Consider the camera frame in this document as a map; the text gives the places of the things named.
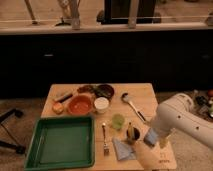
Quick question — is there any blue sponge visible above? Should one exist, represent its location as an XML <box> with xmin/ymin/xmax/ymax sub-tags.
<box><xmin>144</xmin><ymin>128</ymin><xmax>158</xmax><ymax>147</ymax></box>

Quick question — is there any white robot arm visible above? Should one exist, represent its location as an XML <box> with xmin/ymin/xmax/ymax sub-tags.
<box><xmin>143</xmin><ymin>93</ymin><xmax>213</xmax><ymax>150</ymax></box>

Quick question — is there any green plastic tray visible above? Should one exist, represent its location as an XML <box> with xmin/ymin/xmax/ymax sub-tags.
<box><xmin>24</xmin><ymin>116</ymin><xmax>95</xmax><ymax>171</ymax></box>

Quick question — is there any dark brown bowl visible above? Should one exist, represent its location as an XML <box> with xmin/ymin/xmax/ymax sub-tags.
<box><xmin>95</xmin><ymin>84</ymin><xmax>114</xmax><ymax>99</ymax></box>

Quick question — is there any dark red plate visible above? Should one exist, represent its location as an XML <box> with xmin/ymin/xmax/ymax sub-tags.
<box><xmin>77</xmin><ymin>85</ymin><xmax>95</xmax><ymax>93</ymax></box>

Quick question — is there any white cup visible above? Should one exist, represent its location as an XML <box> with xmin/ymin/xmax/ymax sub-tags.
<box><xmin>94</xmin><ymin>97</ymin><xmax>109</xmax><ymax>113</ymax></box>

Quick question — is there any wooden table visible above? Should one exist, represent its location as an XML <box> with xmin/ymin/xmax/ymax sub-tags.
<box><xmin>40</xmin><ymin>82</ymin><xmax>178</xmax><ymax>171</ymax></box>

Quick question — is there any orange bowl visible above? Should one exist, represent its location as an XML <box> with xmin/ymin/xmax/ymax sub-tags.
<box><xmin>67</xmin><ymin>95</ymin><xmax>92</xmax><ymax>115</ymax></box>

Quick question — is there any green cup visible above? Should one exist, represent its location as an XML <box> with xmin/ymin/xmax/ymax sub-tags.
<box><xmin>112</xmin><ymin>114</ymin><xmax>125</xmax><ymax>130</ymax></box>

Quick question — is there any orange round fruit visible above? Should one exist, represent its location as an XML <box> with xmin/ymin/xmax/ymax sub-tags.
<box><xmin>52</xmin><ymin>102</ymin><xmax>64</xmax><ymax>115</ymax></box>

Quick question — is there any banana in black cup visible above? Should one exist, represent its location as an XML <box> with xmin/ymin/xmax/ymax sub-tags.
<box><xmin>126</xmin><ymin>123</ymin><xmax>140</xmax><ymax>144</ymax></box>

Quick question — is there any metal fork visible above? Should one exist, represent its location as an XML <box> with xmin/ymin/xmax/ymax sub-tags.
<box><xmin>102</xmin><ymin>123</ymin><xmax>109</xmax><ymax>156</ymax></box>

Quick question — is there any blue folded cloth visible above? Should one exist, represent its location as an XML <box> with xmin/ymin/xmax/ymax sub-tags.
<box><xmin>112</xmin><ymin>138</ymin><xmax>136</xmax><ymax>161</ymax></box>

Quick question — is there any black tripod stand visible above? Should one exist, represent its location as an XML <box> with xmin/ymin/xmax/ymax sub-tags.
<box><xmin>0</xmin><ymin>108</ymin><xmax>26</xmax><ymax>154</ymax></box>

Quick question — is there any spoon with black handle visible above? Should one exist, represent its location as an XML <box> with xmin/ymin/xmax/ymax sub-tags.
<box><xmin>121</xmin><ymin>93</ymin><xmax>146</xmax><ymax>122</ymax></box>

